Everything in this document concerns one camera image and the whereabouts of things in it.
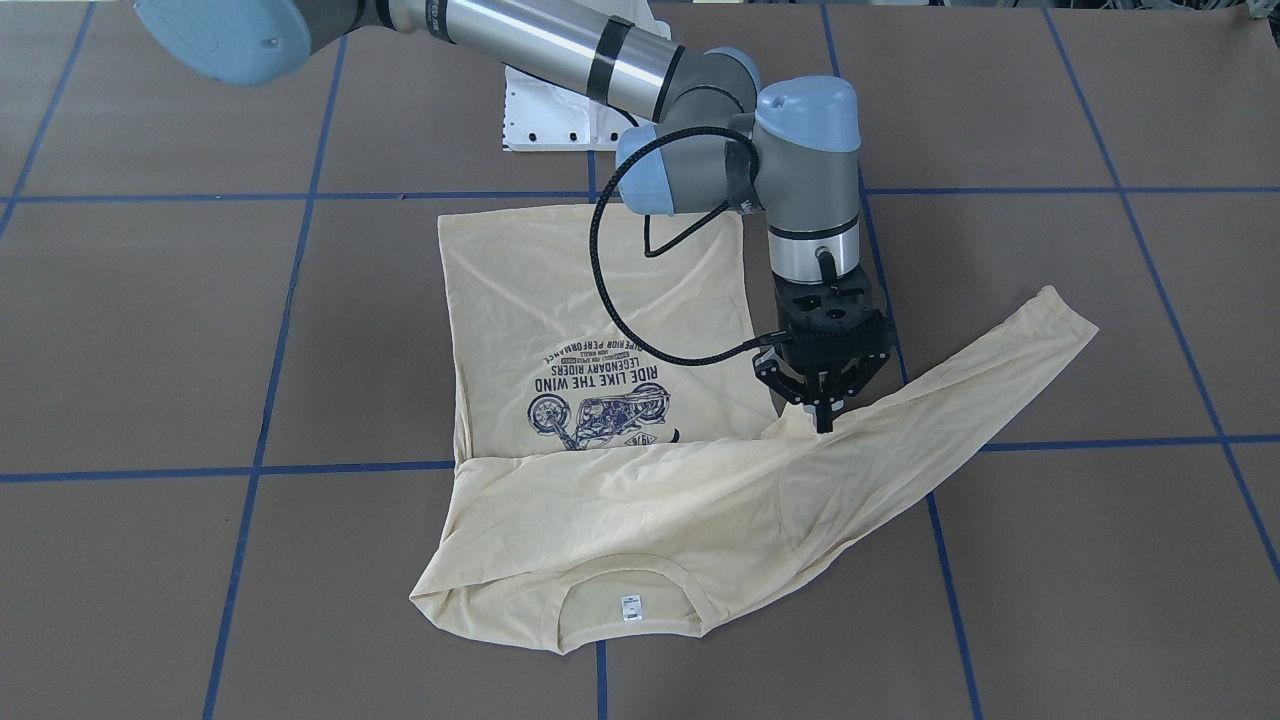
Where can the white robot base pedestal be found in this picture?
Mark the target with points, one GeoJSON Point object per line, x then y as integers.
{"type": "Point", "coordinates": [560, 110]}

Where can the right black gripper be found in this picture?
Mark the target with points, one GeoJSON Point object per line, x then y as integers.
{"type": "Point", "coordinates": [775, 371]}

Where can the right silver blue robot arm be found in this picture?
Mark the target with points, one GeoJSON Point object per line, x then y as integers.
{"type": "Point", "coordinates": [712, 139]}

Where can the beige long-sleeve printed shirt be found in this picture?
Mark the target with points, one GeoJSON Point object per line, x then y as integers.
{"type": "Point", "coordinates": [601, 493]}

